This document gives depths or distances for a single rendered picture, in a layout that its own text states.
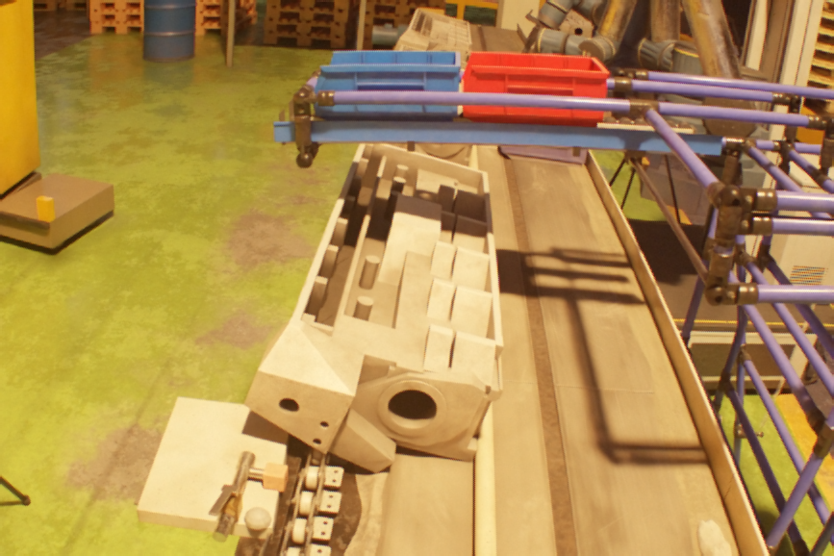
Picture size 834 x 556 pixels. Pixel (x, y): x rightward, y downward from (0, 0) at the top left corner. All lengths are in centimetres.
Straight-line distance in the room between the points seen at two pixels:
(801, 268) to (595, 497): 209
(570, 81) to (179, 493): 107
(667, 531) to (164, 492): 84
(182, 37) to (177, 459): 692
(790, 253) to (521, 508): 214
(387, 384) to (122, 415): 155
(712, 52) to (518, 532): 177
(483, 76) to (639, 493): 86
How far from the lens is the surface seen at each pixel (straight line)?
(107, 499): 235
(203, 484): 122
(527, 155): 292
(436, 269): 157
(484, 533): 119
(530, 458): 140
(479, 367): 128
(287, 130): 159
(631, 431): 153
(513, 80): 154
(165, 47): 795
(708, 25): 255
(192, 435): 131
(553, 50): 276
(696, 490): 144
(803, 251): 323
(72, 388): 282
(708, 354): 298
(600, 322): 187
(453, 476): 133
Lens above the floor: 164
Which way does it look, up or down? 27 degrees down
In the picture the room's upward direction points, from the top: 6 degrees clockwise
